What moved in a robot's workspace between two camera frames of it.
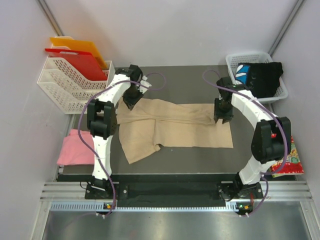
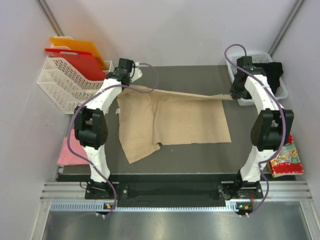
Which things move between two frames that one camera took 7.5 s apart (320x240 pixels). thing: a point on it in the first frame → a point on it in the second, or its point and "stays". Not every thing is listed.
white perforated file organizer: (65, 83) stays
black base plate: (174, 191) stays
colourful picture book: (293, 165) stays
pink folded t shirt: (74, 152) stays
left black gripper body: (132, 94) → (130, 80)
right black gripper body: (222, 110) → (237, 90)
